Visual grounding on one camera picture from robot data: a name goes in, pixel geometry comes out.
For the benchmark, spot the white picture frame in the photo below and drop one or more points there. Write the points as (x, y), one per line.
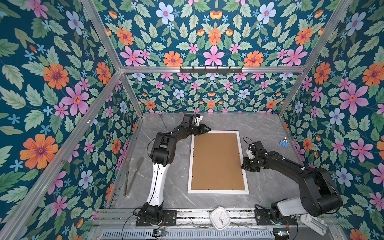
(219, 192)

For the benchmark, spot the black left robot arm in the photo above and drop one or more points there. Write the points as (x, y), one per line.
(162, 155)

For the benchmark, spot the blue binder clip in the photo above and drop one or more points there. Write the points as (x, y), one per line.
(284, 142)

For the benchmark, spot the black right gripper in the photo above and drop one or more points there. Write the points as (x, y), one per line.
(245, 166)

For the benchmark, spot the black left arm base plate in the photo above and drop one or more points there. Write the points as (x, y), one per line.
(169, 220)

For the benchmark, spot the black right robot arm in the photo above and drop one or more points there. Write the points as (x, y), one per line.
(318, 194)

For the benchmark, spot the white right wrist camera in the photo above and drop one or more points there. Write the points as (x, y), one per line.
(250, 154)

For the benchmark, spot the white plastic holder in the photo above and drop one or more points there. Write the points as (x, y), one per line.
(316, 224)

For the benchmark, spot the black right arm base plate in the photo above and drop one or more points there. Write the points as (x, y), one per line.
(261, 216)

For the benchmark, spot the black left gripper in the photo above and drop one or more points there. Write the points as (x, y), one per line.
(200, 129)

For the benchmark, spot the brown backing board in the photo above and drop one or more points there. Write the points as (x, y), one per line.
(217, 162)

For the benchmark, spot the white square clock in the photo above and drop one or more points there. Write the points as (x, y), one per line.
(220, 219)

